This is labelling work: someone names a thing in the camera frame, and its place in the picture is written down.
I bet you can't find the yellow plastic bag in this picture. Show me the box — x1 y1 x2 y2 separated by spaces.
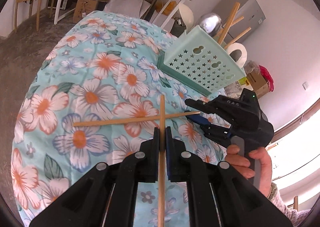
155 1 180 16

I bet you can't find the person's right hand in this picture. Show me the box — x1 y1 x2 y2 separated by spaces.
224 144 273 199

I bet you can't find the cardboard box with clear cover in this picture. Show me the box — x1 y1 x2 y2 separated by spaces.
72 0 107 24

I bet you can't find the large cardboard box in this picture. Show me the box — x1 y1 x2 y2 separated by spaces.
246 67 270 99

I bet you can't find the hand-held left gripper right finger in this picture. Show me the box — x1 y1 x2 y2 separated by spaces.
165 127 293 227

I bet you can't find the white pillow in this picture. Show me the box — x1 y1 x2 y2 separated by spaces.
103 0 145 18

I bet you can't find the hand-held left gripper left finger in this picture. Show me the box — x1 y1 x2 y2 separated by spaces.
29 127 160 227

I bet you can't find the floral blue blanket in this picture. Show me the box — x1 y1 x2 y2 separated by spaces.
11 10 227 227

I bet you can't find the black case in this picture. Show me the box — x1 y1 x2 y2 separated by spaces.
47 0 71 9

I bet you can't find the red plastic bag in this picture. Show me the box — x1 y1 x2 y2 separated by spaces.
259 65 275 92

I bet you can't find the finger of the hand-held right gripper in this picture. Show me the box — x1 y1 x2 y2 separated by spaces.
187 114 233 147
184 97 218 114

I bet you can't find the white yellow rice bag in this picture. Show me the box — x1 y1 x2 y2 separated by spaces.
223 78 248 98

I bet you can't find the green plastic utensil holder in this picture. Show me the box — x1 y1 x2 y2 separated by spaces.
157 24 247 97

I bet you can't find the person's right forearm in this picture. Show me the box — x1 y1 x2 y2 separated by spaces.
267 181 312 220

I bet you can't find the metal spoon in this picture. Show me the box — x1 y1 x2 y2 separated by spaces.
199 13 223 37

